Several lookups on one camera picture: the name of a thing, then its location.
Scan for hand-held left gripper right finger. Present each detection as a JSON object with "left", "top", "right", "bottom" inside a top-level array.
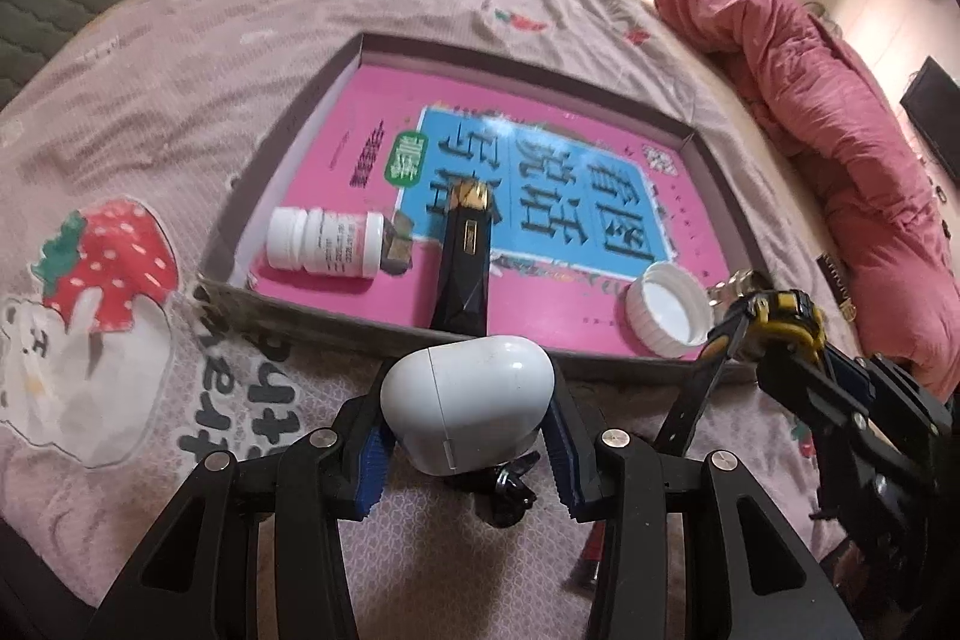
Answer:
[{"left": 544, "top": 370, "right": 863, "bottom": 640}]

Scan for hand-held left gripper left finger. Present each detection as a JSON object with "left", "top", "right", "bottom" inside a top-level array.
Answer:
[{"left": 86, "top": 377, "right": 406, "bottom": 640}]

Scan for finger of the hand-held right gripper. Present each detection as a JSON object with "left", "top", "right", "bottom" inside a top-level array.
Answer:
[
  {"left": 756, "top": 353, "right": 902, "bottom": 500},
  {"left": 821, "top": 346, "right": 960, "bottom": 447}
]

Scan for yellow black wrist watch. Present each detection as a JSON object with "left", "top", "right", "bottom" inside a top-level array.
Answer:
[{"left": 656, "top": 289, "right": 826, "bottom": 461}]

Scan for white earbud case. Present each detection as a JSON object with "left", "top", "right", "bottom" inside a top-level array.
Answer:
[{"left": 379, "top": 334, "right": 557, "bottom": 477}]

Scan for white plastic lid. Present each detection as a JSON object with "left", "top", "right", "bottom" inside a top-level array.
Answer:
[{"left": 626, "top": 261, "right": 713, "bottom": 357}]

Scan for black gold bottle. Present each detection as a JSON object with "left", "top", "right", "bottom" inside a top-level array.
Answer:
[{"left": 429, "top": 176, "right": 502, "bottom": 335}]

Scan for white pill bottle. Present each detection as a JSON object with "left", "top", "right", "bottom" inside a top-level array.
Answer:
[{"left": 266, "top": 206, "right": 387, "bottom": 277}]

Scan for shallow cardboard box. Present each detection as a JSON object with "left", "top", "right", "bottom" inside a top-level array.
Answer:
[{"left": 196, "top": 32, "right": 773, "bottom": 386}]

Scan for small black object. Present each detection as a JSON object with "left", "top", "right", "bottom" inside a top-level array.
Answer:
[{"left": 476, "top": 452, "right": 537, "bottom": 528}]

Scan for red stick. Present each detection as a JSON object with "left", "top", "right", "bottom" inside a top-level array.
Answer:
[{"left": 566, "top": 520, "right": 602, "bottom": 592}]

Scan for black gold label strip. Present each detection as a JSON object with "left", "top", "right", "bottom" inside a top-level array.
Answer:
[{"left": 817, "top": 254, "right": 860, "bottom": 320}]

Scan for pink book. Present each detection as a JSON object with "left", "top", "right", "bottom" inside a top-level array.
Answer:
[{"left": 240, "top": 66, "right": 740, "bottom": 360}]

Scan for black television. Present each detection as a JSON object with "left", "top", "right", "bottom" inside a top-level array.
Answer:
[{"left": 900, "top": 56, "right": 960, "bottom": 187}]

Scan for pink blanket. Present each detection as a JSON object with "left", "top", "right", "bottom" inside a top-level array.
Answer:
[{"left": 654, "top": 0, "right": 960, "bottom": 397}]

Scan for lilac printed bed quilt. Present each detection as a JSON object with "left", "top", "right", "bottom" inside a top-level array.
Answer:
[{"left": 0, "top": 0, "right": 848, "bottom": 640}]

